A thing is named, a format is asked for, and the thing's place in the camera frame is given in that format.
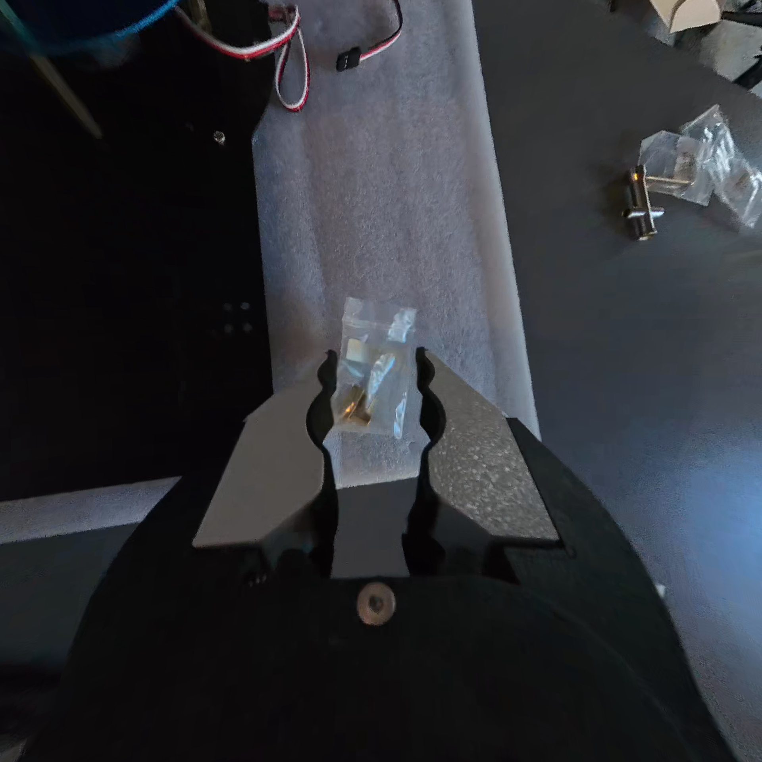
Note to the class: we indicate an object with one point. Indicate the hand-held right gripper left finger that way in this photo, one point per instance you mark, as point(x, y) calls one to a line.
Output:
point(268, 482)

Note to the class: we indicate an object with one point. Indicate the small metal shaft part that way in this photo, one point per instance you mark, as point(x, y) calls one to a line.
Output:
point(640, 202)

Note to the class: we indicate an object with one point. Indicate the dark work desk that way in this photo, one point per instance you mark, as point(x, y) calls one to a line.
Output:
point(625, 357)

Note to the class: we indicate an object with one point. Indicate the clear bag of dark parts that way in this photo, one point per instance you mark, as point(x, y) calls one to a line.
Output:
point(708, 155)

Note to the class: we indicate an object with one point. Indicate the small clear screw pouch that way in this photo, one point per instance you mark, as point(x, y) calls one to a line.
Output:
point(372, 369)

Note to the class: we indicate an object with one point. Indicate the white foam sheet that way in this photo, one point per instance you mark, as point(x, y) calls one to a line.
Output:
point(387, 208)

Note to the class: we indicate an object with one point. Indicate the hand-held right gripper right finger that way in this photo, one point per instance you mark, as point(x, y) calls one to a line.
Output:
point(488, 482)

